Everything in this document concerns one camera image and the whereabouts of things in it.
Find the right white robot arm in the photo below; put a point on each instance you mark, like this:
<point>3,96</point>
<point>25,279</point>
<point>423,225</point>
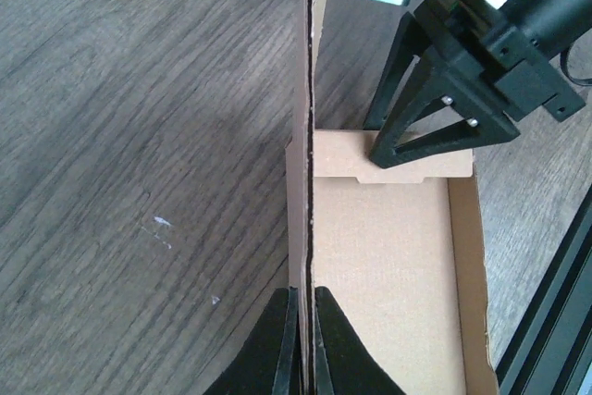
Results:
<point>452,51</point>

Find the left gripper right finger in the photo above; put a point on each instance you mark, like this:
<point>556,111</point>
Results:
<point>343,365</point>

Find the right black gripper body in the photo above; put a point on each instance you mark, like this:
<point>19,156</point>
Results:
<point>513,46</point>

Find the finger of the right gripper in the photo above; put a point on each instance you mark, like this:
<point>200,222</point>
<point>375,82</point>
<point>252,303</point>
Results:
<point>439,111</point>
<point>410,40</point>

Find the cardboard box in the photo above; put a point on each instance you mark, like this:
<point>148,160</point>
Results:
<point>400,249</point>

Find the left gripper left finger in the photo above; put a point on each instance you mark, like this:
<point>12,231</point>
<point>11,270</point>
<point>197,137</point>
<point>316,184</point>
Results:
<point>269,360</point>

